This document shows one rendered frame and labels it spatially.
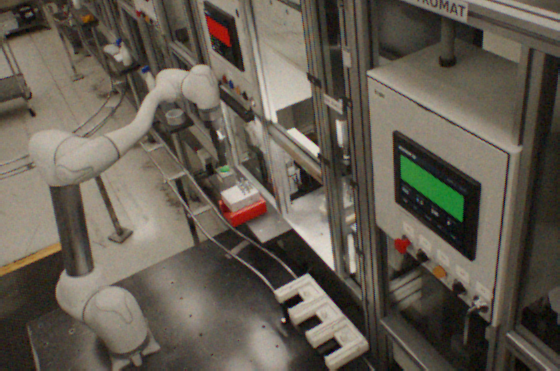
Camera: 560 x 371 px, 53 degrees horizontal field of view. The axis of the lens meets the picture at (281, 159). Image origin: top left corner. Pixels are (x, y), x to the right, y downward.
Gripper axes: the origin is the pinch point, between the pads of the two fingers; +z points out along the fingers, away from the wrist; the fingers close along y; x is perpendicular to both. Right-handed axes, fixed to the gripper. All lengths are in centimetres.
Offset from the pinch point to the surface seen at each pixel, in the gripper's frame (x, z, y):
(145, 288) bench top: 48, 41, -7
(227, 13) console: -9, -64, -15
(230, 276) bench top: 15.4, 41.1, -22.7
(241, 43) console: -10, -55, -22
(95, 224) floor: 55, 109, 146
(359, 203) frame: -10, -26, -86
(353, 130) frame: -11, -50, -85
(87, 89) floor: 9, 108, 367
